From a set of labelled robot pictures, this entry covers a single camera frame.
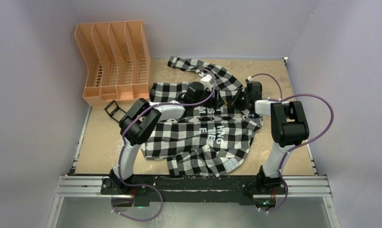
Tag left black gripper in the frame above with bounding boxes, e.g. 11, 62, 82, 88
193, 86, 224, 110

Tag black white plaid shirt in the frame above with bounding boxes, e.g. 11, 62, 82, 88
141, 56, 263, 177

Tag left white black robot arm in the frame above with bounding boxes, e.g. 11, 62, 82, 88
109, 79, 217, 194

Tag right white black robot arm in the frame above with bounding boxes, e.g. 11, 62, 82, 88
231, 79, 309, 193

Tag orange plastic file organizer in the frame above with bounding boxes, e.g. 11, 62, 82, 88
75, 20, 151, 107

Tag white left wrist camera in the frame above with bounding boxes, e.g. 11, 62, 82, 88
199, 74, 214, 91

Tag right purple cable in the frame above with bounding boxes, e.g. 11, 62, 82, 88
248, 73, 335, 215

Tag small black frame stand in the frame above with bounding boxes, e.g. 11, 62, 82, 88
104, 100, 126, 123

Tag black aluminium mounting rail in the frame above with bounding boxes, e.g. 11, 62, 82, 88
56, 175, 331, 207

